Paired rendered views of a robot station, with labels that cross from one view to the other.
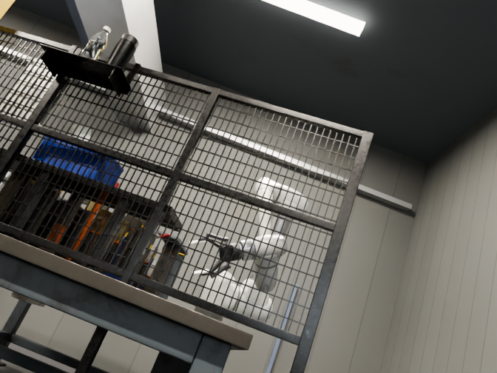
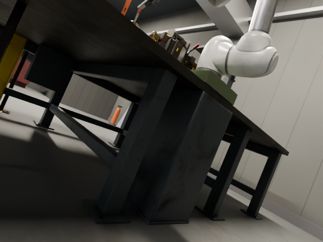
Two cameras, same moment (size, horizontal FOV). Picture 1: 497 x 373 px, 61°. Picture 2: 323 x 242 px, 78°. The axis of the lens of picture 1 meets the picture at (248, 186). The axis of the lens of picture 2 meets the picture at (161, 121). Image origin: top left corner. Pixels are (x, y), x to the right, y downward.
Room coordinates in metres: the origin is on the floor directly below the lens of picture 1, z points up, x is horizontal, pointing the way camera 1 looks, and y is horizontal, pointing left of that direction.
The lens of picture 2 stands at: (1.43, -0.78, 0.42)
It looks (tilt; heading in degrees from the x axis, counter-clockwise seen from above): 2 degrees up; 46
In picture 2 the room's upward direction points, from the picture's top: 23 degrees clockwise
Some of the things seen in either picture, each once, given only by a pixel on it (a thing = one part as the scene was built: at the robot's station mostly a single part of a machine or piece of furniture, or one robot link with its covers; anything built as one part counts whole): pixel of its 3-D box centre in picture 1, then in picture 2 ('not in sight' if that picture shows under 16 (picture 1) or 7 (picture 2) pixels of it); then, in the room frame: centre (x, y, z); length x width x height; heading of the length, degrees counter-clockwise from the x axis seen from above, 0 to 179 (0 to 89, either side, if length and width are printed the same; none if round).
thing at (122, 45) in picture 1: (120, 55); not in sight; (1.46, 0.67, 1.52); 0.07 x 0.07 x 0.18
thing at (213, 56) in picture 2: (218, 291); (216, 56); (2.32, -0.06, 0.92); 0.18 x 0.16 x 0.22; 101
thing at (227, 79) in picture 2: (166, 286); (221, 96); (3.02, 0.27, 0.92); 0.08 x 0.08 x 0.44; 80
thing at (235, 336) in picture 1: (85, 290); (146, 89); (2.44, 0.61, 0.68); 2.56 x 1.61 x 0.04; 178
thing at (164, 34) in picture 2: (117, 254); (155, 58); (2.34, 0.51, 0.91); 0.07 x 0.05 x 0.42; 80
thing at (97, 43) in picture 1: (95, 46); not in sight; (1.49, 0.79, 1.53); 0.07 x 0.07 x 0.20
